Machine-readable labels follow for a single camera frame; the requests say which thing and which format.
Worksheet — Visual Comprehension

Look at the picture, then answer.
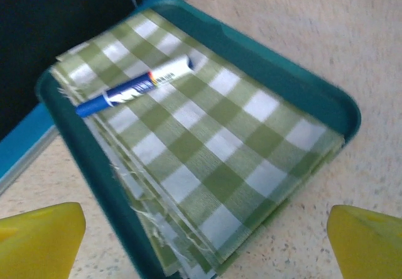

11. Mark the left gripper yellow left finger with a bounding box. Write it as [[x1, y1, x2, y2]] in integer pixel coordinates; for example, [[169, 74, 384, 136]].
[[0, 202, 87, 279]]

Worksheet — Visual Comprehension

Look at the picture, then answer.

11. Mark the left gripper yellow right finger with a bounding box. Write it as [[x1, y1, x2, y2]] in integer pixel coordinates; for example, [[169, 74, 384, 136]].
[[326, 205, 402, 279]]

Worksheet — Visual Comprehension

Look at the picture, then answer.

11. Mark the blue white marker pen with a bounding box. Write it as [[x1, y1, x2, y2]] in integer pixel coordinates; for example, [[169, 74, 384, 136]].
[[75, 55, 196, 118]]

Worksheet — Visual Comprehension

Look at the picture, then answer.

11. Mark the teal plastic tray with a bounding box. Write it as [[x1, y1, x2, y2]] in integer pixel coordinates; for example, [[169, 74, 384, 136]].
[[35, 0, 362, 279]]

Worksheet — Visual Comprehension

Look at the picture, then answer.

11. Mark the green white checked cloth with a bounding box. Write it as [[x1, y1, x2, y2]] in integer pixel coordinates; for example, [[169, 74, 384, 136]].
[[50, 8, 345, 279]]

